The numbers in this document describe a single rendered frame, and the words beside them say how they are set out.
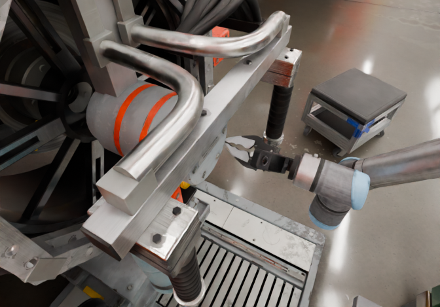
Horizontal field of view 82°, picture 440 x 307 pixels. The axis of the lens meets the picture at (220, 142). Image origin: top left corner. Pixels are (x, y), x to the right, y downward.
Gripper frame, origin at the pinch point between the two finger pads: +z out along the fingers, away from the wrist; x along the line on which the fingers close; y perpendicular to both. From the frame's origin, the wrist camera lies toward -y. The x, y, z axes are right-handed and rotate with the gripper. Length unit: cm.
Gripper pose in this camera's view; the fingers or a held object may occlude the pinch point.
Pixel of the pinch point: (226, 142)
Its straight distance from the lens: 71.5
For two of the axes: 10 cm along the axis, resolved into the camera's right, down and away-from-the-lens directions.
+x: 3.3, -9.4, -0.7
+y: 3.4, 0.5, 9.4
